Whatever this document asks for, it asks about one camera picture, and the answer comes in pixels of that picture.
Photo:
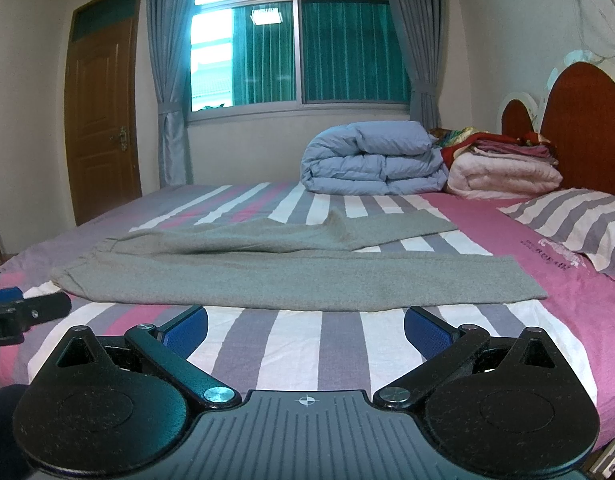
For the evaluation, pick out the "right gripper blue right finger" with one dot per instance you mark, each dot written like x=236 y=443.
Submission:
x=449 y=353

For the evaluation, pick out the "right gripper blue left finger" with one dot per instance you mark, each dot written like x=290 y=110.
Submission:
x=167 y=349

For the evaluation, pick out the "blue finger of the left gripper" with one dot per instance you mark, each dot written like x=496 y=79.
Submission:
x=19 y=313

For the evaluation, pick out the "grey pants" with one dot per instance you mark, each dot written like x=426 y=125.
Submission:
x=266 y=264

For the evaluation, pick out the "folded pink blanket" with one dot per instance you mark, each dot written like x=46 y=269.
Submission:
x=482 y=177

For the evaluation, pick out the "striped pillow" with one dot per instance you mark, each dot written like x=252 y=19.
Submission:
x=583 y=221

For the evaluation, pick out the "folded light blue duvet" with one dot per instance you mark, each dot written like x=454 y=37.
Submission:
x=390 y=157

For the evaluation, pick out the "red patterned folded blanket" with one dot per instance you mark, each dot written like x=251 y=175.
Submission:
x=453 y=143

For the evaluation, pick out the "brown wooden door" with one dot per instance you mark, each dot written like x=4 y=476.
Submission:
x=99 y=107

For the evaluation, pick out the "red wooden headboard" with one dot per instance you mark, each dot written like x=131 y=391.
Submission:
x=577 y=115

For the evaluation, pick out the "window with green glass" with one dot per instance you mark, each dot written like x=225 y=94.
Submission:
x=289 y=53

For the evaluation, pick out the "right grey curtain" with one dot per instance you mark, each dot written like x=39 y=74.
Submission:
x=419 y=26

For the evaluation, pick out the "grey curtain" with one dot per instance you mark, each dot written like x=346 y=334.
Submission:
x=169 y=39
x=419 y=26

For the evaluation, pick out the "left grey curtain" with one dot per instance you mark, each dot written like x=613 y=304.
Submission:
x=169 y=39

